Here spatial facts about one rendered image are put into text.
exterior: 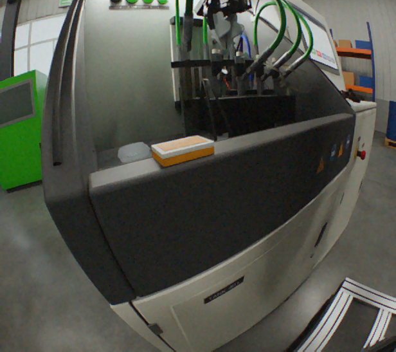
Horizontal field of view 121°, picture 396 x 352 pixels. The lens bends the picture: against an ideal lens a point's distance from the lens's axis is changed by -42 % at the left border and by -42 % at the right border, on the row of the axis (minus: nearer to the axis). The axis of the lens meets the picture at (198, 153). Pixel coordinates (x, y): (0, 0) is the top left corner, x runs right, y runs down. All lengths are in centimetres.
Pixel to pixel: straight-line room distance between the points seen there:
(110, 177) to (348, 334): 97
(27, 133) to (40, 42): 222
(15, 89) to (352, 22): 818
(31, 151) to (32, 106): 62
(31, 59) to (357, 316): 523
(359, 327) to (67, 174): 104
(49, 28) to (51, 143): 454
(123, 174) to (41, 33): 459
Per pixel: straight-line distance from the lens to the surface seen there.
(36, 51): 458
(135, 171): 16
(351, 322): 100
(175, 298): 29
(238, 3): 45
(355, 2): 748
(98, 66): 68
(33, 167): 306
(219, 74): 47
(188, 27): 37
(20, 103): 296
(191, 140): 18
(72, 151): 17
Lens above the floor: 101
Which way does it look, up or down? 20 degrees down
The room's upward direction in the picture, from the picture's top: 4 degrees counter-clockwise
